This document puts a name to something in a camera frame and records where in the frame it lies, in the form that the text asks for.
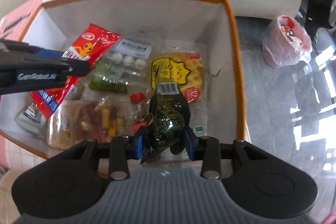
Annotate mixed dried fruit bag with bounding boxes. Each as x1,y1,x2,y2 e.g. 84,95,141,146
73,96,132,143

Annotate dark green black snack pack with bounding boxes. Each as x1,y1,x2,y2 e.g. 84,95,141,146
141,82,191,164

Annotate blue white snack bag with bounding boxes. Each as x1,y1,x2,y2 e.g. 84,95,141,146
15,102,48,139

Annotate red snack packet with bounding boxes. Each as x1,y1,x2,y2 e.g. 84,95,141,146
31,24,121,119

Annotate yellow label cracker pack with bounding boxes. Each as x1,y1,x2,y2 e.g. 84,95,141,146
150,52,204,102

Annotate clear bag white candies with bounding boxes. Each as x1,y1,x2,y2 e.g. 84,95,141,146
105,36,154,76

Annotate tan small snack pack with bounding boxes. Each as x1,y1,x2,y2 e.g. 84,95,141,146
47,100,82,149

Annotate orange cardboard box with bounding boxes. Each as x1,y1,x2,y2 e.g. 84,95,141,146
1,0,245,159

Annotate pink plastic bag bin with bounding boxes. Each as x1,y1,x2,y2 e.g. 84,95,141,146
262,15,312,68

